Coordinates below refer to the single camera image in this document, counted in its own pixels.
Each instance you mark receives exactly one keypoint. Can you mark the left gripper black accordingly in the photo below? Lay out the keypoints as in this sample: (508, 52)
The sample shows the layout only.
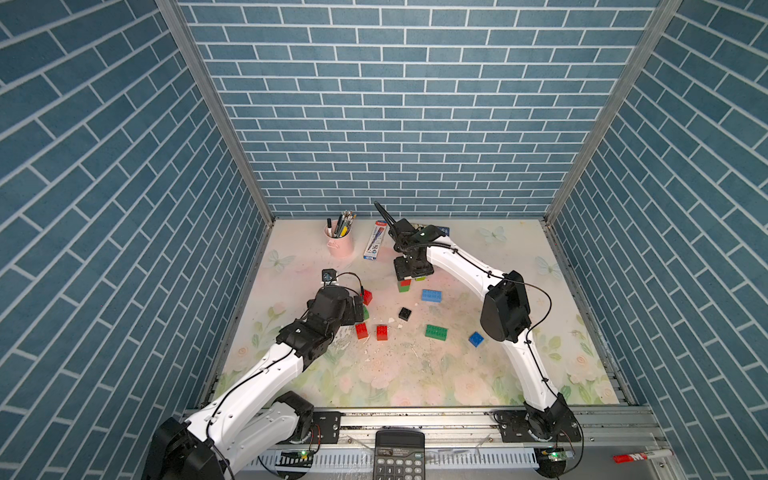
(349, 316)

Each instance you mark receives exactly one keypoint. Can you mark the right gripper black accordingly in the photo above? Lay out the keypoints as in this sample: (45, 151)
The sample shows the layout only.
(400, 273)

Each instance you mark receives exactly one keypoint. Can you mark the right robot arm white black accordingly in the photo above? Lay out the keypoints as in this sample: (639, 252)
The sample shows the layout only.
(505, 314)

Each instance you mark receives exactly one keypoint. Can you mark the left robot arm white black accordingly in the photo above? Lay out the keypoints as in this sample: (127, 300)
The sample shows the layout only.
(255, 413)

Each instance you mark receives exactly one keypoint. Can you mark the blue long lego brick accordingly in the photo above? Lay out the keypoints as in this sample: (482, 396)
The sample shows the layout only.
(434, 296)

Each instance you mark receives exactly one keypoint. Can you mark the black lego brick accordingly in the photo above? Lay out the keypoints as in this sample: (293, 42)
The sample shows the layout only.
(405, 313)

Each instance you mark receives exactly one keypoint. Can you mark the green long lego brick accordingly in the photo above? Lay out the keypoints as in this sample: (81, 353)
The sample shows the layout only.
(436, 332)

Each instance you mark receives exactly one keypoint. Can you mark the blue small lego brick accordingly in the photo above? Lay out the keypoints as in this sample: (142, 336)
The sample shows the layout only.
(476, 339)

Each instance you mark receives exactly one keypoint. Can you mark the white red pen box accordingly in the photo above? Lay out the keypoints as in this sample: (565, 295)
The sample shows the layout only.
(375, 241)

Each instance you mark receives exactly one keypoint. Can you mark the pink pen holder cup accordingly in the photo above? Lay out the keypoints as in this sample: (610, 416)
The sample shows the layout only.
(341, 247)

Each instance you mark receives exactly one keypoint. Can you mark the pens in cup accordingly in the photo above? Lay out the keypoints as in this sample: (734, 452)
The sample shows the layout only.
(338, 228)

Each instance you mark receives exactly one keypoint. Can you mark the black calculator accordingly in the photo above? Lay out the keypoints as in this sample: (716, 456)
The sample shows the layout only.
(399, 454)

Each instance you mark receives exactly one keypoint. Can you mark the red white marker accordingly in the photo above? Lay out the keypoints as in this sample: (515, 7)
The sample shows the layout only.
(643, 456)

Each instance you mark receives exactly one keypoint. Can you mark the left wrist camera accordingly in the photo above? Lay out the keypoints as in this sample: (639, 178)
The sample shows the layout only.
(328, 275)

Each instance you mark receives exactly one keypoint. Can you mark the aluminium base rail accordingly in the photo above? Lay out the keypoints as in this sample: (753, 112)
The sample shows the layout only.
(473, 443)

